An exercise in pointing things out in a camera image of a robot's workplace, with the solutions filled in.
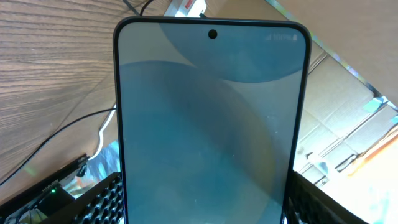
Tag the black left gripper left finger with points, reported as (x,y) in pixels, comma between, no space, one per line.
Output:
(102,204)

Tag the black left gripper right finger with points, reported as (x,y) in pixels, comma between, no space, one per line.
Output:
(306,203)

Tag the blue screen smartphone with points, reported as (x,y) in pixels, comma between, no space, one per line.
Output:
(208,117)

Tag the brown cardboard backdrop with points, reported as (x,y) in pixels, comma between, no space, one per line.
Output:
(346,126)

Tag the white power strip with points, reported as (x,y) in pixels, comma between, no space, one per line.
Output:
(186,8)

